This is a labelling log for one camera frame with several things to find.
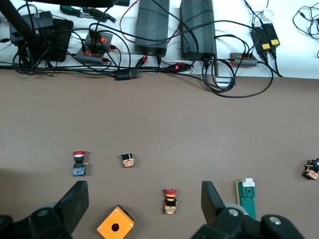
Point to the brown table cover sheet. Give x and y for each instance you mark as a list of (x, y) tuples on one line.
[(159, 119)]

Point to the silver metal bracket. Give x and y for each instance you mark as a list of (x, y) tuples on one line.
[(224, 83)]

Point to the grey orange USB hub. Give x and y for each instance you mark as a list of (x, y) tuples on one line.
[(245, 61), (87, 58), (104, 39)]

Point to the red emergency stop orange block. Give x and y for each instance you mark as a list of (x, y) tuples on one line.
[(170, 206)]

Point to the white desk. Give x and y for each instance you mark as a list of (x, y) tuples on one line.
[(299, 67)]

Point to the black equipment box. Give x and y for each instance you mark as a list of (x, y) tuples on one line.
[(42, 22)]

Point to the black adapter yellow label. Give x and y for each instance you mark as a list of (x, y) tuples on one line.
[(259, 37), (270, 32)]

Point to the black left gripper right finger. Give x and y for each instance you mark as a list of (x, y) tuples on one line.
[(211, 204)]

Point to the orange button enclosure box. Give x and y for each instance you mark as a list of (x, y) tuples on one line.
[(124, 219)]

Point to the orange black contact block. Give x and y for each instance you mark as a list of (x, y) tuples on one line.
[(128, 161)]

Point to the red pushbutton with blue block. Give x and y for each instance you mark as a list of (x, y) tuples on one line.
[(79, 170)]

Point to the black selector with orange block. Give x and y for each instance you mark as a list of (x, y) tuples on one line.
[(310, 171)]

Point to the circuit board red LED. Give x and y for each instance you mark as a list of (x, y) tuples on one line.
[(177, 67)]

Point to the black ribbed power supply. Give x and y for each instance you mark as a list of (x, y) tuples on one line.
[(152, 25), (197, 30)]

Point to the black monitor stand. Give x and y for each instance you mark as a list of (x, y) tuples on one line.
[(17, 21)]

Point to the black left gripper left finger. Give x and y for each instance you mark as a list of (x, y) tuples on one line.
[(74, 204)]

